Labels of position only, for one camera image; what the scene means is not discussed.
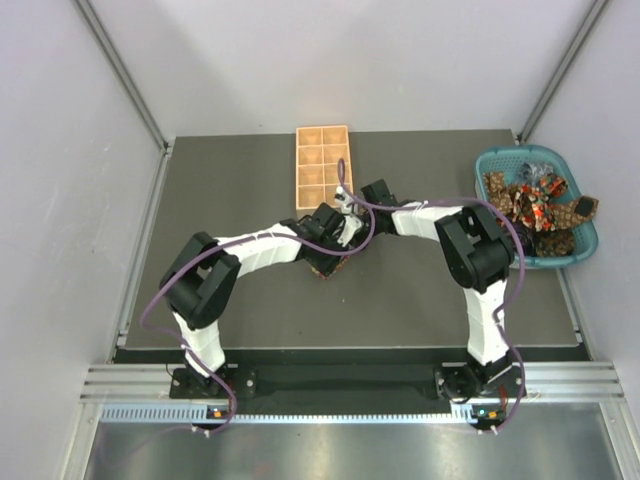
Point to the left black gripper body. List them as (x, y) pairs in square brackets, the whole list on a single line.
[(323, 261)]

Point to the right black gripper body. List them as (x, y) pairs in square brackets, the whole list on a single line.
[(377, 229)]

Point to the colourful banana print tie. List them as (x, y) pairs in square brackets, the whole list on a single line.
[(327, 273)]

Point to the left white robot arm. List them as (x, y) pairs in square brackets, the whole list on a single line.
[(199, 283)]

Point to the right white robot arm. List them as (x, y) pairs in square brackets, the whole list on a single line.
[(478, 256)]

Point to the wooden eight-compartment box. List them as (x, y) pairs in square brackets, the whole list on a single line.
[(318, 152)]

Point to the red floral tie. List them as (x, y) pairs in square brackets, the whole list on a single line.
[(532, 204)]

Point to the teal plastic basket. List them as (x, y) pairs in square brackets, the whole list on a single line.
[(508, 161)]

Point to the blue grey tie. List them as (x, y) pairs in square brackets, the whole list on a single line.
[(531, 172)]

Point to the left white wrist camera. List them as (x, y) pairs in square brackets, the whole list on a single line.
[(351, 227)]

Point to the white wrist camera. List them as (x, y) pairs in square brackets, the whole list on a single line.
[(351, 227), (343, 201)]

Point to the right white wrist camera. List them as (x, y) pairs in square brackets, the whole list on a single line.
[(343, 201)]

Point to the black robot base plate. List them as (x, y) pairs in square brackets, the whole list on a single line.
[(302, 380)]

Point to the grey slotted cable duct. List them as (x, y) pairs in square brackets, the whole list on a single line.
[(212, 415)]

